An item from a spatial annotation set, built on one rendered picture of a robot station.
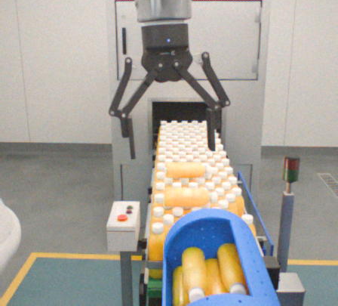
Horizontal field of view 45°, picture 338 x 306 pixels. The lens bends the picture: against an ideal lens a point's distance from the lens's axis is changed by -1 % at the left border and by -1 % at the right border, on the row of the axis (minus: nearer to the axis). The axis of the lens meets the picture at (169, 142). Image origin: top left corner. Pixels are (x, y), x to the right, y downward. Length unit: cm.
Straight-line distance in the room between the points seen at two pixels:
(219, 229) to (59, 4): 456
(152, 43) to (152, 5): 6
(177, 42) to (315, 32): 488
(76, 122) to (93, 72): 73
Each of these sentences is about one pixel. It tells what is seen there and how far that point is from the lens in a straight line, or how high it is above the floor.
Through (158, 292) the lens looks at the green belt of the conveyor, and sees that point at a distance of 150.
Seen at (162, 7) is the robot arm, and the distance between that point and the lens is 63.
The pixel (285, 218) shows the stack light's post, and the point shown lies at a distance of 176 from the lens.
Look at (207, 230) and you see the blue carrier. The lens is 127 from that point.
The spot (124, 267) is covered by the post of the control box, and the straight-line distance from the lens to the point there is 161.
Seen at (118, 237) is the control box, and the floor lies 105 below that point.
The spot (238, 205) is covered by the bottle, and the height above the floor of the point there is 104.
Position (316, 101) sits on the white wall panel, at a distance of 561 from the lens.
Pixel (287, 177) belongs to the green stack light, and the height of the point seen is 118.
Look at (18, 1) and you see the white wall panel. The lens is 569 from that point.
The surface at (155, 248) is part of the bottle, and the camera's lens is 144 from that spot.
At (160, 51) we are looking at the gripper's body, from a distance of 66.
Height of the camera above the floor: 178
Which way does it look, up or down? 17 degrees down
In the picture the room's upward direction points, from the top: straight up
